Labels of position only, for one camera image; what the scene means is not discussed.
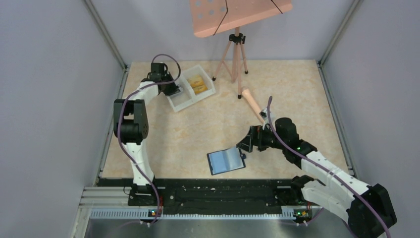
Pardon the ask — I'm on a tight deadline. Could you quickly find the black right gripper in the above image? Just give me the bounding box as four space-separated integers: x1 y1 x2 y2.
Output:
237 123 287 152

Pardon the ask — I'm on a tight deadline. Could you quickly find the blue leather card holder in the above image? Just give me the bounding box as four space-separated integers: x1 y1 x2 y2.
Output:
207 147 247 176

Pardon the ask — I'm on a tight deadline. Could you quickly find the yellow card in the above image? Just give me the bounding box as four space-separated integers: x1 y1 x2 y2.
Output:
187 75 204 88
193 85 208 95

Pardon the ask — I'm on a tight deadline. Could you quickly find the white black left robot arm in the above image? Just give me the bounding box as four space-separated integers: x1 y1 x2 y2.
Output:
113 62 181 205

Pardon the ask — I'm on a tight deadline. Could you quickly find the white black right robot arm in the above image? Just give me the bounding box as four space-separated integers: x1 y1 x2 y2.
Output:
236 118 397 238

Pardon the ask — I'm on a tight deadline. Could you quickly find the yellow card in tray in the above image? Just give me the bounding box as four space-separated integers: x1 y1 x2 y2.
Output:
187 75 204 88

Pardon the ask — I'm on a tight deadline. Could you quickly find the white two-compartment plastic tray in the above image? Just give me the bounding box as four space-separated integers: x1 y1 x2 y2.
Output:
167 64 216 112

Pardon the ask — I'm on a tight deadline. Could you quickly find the pink cylindrical tube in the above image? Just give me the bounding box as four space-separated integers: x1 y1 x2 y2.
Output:
241 87 264 123

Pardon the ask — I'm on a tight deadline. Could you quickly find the pink tripod music stand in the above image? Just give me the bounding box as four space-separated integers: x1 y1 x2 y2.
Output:
189 0 293 99

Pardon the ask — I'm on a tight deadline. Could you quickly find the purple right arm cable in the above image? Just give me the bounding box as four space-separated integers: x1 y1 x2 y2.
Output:
265 96 393 238

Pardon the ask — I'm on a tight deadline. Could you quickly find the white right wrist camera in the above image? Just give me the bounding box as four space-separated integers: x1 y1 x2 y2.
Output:
260 108 269 127

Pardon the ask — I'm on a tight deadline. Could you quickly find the aluminium frame rail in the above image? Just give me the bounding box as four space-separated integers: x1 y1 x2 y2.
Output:
70 185 388 238

